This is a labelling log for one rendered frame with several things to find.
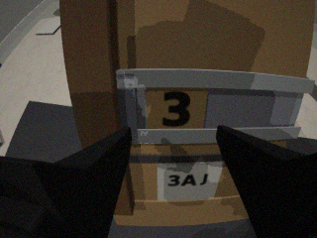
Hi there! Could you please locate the white paper ticket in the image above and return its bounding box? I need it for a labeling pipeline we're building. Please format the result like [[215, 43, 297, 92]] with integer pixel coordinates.
[[158, 162, 223, 201]]

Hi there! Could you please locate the grey flat square slab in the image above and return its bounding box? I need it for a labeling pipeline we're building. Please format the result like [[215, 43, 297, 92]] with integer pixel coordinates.
[[305, 47, 317, 100]]

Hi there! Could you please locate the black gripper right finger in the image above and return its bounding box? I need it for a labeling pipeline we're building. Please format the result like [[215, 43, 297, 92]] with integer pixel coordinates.
[[217, 126, 317, 238]]

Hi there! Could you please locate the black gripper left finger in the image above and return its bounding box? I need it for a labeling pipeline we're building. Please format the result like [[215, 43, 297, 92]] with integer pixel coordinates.
[[0, 127, 132, 238]]

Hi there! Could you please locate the tan tile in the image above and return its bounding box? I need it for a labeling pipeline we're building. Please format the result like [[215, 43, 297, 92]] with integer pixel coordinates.
[[147, 87, 207, 130]]

